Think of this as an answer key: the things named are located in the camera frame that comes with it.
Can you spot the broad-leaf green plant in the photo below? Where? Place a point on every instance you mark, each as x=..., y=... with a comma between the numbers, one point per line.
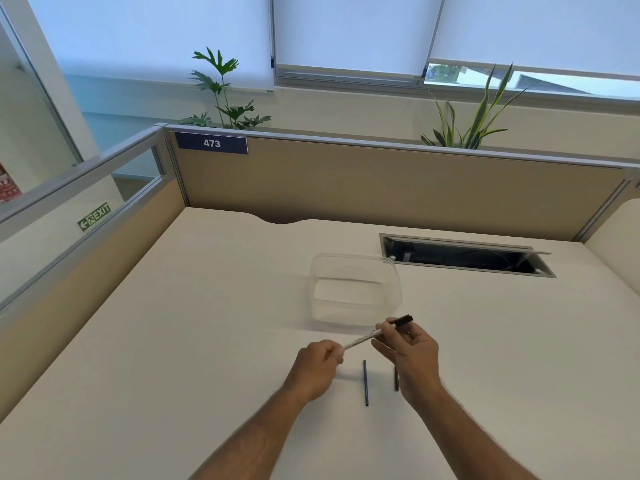
x=222, y=94

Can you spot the green exit sign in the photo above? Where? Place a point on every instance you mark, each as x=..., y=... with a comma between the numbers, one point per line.
x=94, y=216

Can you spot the person's left forearm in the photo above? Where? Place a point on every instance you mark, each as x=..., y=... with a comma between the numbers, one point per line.
x=245, y=439

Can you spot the blue pen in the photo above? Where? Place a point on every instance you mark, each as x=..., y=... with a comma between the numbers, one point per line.
x=365, y=382

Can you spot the red poster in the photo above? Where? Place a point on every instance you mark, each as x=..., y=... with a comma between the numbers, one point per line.
x=7, y=184

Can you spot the person's right forearm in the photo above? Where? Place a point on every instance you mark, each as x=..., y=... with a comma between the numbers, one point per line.
x=470, y=439

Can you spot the person's left hand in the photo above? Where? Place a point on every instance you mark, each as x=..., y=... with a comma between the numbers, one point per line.
x=312, y=369

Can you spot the person's right thumb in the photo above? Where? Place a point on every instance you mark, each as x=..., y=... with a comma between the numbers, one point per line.
x=385, y=330

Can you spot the person's left fingers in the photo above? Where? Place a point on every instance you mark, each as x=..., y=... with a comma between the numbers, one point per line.
x=334, y=352

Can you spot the dark grey pen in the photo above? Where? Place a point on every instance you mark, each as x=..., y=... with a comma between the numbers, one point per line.
x=396, y=378

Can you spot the beige desk partition panel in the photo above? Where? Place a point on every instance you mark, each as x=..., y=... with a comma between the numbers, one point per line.
x=400, y=189

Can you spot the white roller blind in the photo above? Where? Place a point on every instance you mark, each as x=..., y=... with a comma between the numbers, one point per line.
x=355, y=32
x=540, y=29
x=150, y=39

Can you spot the blue number label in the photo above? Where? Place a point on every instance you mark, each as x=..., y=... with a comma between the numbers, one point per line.
x=211, y=143

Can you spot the long-leaf striped plant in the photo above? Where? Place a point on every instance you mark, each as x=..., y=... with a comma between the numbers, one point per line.
x=472, y=117

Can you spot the person's right hand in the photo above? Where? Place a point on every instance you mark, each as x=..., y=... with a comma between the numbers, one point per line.
x=415, y=364

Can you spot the clear plastic container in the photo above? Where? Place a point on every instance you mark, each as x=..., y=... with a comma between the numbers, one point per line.
x=355, y=289

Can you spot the glass side partition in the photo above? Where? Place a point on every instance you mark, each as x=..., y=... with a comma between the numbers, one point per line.
x=75, y=209

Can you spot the white pen with black cap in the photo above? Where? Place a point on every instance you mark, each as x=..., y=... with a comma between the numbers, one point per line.
x=377, y=332

